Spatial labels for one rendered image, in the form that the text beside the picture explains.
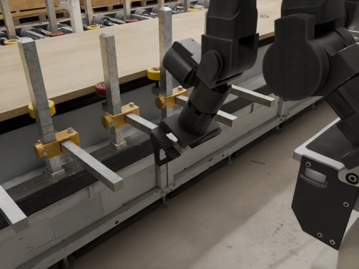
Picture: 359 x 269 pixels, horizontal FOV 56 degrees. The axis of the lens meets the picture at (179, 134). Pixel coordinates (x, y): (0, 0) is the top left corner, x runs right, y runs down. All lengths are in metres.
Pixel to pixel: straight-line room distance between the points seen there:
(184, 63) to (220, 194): 1.63
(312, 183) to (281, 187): 1.65
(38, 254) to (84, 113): 0.67
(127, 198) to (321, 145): 1.30
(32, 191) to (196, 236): 1.00
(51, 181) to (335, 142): 0.84
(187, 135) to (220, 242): 1.31
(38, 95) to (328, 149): 0.76
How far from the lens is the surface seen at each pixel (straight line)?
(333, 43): 0.44
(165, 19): 1.25
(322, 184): 0.63
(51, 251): 1.69
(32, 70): 1.01
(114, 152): 1.25
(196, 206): 2.05
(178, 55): 0.58
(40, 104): 1.05
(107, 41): 1.11
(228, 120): 1.20
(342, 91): 0.42
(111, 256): 1.82
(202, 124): 0.59
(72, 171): 1.18
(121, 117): 1.20
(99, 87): 1.27
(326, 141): 0.69
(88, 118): 1.41
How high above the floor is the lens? 1.37
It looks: 30 degrees down
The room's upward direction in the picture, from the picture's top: straight up
